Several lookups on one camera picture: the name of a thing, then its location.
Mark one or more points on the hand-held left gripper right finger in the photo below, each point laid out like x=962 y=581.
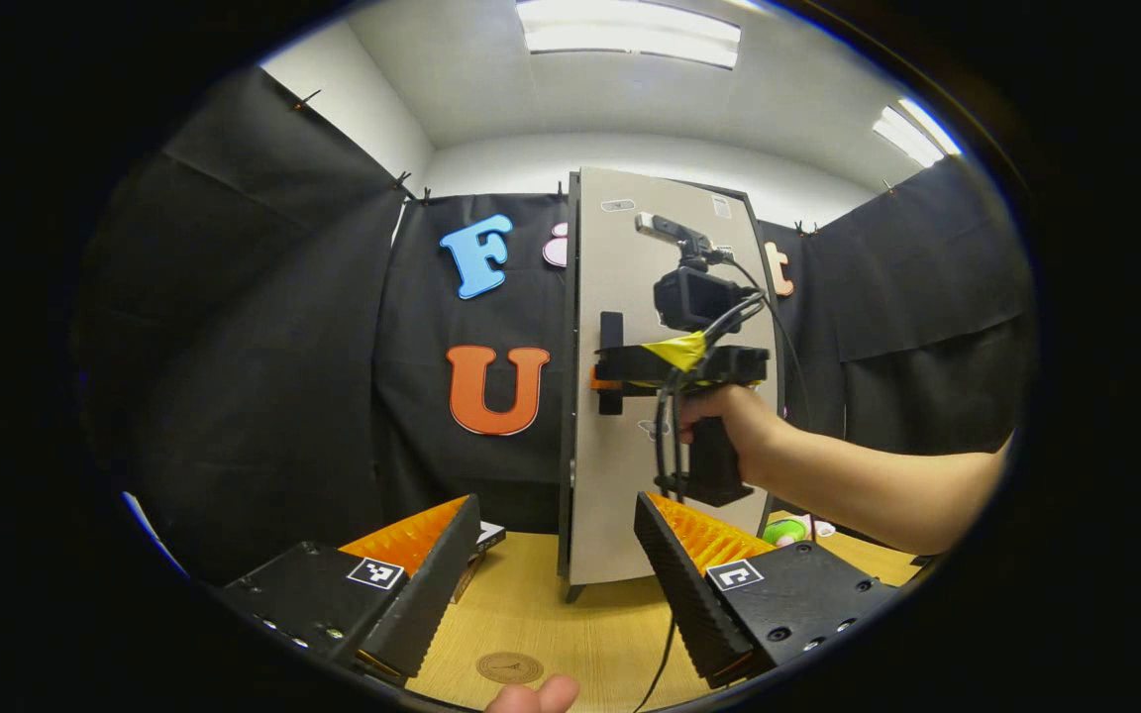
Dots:
x=689 y=594

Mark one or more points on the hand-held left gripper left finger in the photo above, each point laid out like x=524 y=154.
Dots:
x=432 y=594

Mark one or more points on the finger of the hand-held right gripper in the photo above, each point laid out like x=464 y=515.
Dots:
x=630 y=368

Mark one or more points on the round brown coaster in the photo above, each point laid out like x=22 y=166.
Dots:
x=509 y=667

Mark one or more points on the grey cabinet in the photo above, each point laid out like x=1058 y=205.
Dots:
x=573 y=592

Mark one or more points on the grey cabinet door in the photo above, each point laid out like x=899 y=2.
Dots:
x=620 y=495

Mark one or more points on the brown cover book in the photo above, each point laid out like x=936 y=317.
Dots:
x=466 y=579

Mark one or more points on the green and pink plush toy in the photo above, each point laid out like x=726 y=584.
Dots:
x=784 y=532

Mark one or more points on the small ceiling light panel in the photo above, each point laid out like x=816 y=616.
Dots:
x=912 y=134

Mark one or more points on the large ceiling light panel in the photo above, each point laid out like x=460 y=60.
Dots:
x=630 y=35

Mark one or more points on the black backdrop cloth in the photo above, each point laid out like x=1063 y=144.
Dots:
x=283 y=347

